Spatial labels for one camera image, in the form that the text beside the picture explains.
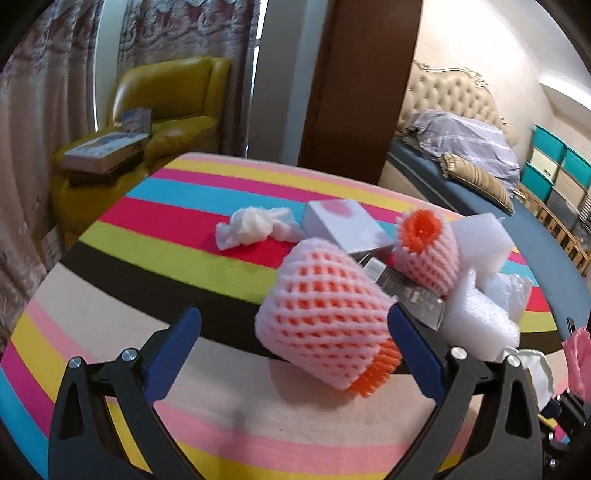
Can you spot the printed picture book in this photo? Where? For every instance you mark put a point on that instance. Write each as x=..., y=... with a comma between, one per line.
x=136, y=121

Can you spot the flat printed cardboard box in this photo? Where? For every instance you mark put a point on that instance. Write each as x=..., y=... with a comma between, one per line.
x=101, y=150

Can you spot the white crumpled paper towel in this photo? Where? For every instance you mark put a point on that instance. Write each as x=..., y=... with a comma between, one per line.
x=249, y=226

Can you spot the blue bed mattress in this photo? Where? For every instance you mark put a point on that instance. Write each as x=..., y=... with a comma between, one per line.
x=415, y=184

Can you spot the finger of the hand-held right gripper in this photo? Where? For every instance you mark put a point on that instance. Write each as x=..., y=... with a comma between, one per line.
x=556, y=429

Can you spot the stack of plastic storage boxes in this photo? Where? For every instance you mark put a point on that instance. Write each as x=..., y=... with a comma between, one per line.
x=554, y=157

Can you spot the white foam wrap sheet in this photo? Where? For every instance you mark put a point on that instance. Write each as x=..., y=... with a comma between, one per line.
x=480, y=323

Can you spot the cream tufted bed frame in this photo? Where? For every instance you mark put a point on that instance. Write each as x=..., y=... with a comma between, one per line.
x=443, y=90

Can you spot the clear plastic wrap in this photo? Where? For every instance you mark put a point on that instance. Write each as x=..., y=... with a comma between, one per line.
x=512, y=290

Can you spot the brown wooden door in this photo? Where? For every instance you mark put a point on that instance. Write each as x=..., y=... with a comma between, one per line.
x=360, y=83

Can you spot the pink plastic bag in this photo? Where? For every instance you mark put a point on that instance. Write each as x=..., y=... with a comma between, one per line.
x=579, y=360

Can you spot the large pink foam fruit net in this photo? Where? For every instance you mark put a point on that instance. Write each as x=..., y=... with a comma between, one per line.
x=323, y=304

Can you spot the yellow leather armchair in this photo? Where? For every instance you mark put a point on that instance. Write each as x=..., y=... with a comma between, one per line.
x=184, y=92

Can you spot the gold striped pillow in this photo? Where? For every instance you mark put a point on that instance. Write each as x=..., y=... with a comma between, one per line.
x=480, y=182

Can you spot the small pink foam fruit net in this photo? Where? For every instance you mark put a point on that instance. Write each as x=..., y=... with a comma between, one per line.
x=429, y=263

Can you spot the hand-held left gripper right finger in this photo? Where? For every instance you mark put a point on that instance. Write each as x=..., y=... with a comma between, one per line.
x=415, y=355

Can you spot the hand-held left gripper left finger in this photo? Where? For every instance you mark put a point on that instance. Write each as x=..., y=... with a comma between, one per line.
x=175, y=350

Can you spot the silver foil packet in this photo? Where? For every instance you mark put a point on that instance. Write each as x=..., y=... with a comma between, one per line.
x=406, y=295

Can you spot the white box with pink stain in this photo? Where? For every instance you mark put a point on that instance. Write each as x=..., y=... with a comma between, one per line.
x=341, y=226

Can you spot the purple striped blanket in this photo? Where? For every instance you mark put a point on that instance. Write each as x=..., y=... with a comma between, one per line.
x=471, y=138

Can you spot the striped colourful tablecloth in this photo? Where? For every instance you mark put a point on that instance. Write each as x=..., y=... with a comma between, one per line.
x=138, y=244

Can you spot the white foam block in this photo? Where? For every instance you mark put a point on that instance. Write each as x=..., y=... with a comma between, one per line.
x=485, y=240

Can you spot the wooden crib rail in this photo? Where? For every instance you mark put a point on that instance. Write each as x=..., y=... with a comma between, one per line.
x=554, y=230

